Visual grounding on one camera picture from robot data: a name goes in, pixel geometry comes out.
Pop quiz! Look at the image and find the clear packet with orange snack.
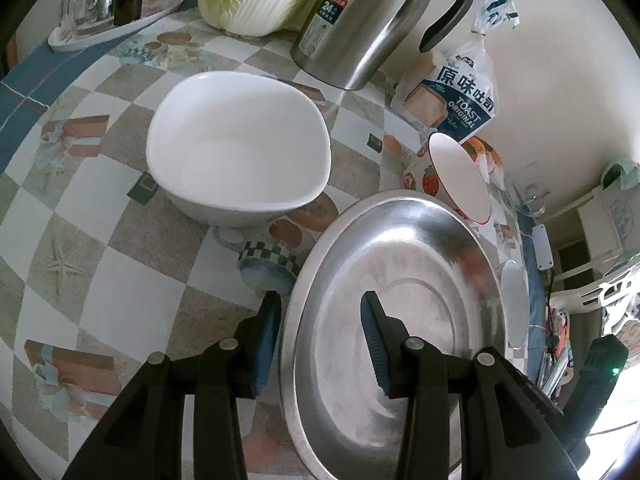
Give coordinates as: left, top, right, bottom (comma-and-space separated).
477, 152, 507, 191

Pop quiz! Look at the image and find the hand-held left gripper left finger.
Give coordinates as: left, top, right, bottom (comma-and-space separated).
62, 291, 283, 480

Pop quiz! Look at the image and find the round white bowl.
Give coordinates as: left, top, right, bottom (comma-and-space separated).
500, 258, 529, 352

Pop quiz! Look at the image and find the white power strip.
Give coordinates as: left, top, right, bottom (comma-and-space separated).
531, 225, 555, 270

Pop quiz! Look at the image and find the white tray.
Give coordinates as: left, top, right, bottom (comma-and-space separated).
47, 0, 186, 53

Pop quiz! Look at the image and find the bagged toast bread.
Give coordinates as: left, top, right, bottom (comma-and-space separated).
390, 0, 521, 146

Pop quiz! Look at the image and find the stainless steel thermos jug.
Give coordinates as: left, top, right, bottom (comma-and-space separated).
290, 0, 475, 92

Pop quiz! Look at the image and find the stainless steel basin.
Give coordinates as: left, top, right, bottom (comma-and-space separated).
278, 189, 507, 480

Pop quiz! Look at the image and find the green cloth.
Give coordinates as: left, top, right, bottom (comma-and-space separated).
602, 159, 640, 188

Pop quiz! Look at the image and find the white shelf rack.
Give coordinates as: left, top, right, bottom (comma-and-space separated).
550, 160, 640, 311

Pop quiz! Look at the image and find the clear glass mug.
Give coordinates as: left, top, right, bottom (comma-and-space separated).
510, 162, 551, 218

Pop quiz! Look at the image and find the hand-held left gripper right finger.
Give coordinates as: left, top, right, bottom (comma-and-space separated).
360, 290, 581, 480

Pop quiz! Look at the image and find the white squarish bowl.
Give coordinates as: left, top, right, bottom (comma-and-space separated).
146, 71, 332, 229

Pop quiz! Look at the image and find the red-rimmed strawberry bowl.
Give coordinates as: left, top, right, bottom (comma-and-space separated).
402, 131, 493, 226

